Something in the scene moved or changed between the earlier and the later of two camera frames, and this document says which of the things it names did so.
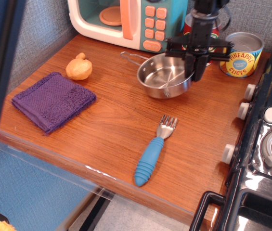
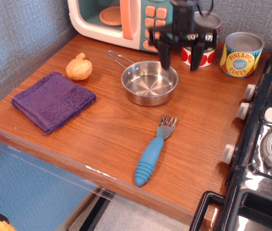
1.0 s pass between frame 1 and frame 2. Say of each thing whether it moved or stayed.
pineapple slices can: stayed
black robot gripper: moved
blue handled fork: stayed
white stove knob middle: stayed
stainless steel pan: moved
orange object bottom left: stayed
